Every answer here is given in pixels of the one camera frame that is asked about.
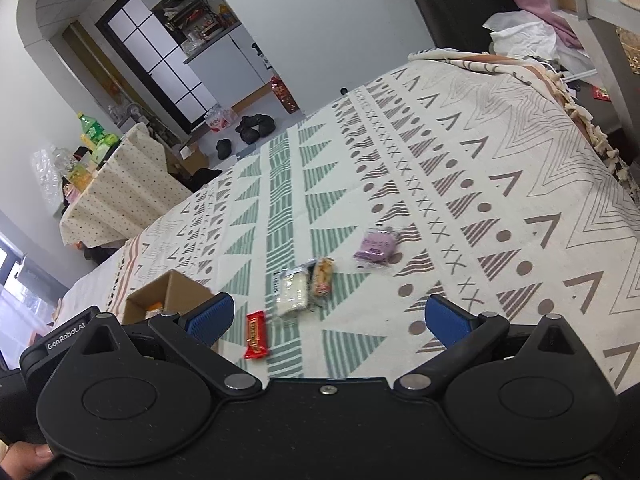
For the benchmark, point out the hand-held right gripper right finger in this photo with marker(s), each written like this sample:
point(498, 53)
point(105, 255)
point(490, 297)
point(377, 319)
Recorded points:
point(447, 317)

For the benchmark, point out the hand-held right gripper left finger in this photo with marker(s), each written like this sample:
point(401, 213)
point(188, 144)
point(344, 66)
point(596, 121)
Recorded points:
point(210, 317)

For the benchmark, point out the cardboard box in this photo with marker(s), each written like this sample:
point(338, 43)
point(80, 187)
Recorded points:
point(172, 290)

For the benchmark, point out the red snack packet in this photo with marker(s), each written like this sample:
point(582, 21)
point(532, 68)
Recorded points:
point(256, 335)

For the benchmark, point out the clear orange cracker packet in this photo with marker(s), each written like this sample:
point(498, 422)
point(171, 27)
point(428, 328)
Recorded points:
point(156, 306)

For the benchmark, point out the silver white snack packet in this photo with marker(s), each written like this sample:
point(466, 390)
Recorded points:
point(292, 292)

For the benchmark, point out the purple snack packet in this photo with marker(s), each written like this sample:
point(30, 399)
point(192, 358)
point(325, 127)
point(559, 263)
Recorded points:
point(376, 247)

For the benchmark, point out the clear peanut snack packet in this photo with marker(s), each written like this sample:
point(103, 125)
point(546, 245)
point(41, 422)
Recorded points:
point(322, 277)

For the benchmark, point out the person's left hand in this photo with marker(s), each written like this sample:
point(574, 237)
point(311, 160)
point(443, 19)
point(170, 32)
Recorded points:
point(27, 457)

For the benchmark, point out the window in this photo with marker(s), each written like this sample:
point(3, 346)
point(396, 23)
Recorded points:
point(20, 305)

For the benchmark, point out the white bed sheet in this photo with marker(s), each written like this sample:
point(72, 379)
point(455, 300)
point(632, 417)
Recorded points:
point(85, 290)

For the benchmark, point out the pink cartoon box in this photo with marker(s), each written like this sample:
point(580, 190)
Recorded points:
point(71, 193)

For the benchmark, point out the small table with dotted cloth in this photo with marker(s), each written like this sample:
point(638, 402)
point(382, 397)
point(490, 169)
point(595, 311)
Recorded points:
point(120, 195)

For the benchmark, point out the open brown carton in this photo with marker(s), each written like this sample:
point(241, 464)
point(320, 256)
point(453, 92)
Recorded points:
point(190, 157)

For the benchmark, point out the clear plastic bag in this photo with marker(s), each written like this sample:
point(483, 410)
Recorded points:
point(47, 175)

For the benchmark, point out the black slipper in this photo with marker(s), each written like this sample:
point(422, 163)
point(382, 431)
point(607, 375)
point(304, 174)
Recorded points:
point(224, 149)
point(247, 134)
point(262, 122)

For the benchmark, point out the pack of water bottles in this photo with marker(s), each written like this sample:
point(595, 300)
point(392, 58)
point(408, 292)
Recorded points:
point(221, 119)

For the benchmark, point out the green drink bottle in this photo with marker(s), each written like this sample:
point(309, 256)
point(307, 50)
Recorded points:
point(97, 132)

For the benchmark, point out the white kitchen cabinet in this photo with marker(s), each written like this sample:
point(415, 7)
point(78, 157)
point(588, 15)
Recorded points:
point(230, 60)

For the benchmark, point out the black framed glass door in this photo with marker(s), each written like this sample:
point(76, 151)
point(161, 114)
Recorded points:
point(160, 60)

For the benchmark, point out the dark bottle white label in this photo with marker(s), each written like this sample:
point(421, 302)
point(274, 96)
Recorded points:
point(262, 56)

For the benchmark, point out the white plastic bag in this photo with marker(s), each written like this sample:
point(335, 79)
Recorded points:
point(520, 40)

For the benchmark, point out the cluttered kitchen counter items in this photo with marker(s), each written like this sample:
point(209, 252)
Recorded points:
point(200, 15)

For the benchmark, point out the black chair back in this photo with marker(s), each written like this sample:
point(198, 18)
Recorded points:
point(450, 5)

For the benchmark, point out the white side table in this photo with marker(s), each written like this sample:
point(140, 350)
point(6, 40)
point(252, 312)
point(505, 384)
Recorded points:
point(600, 25)

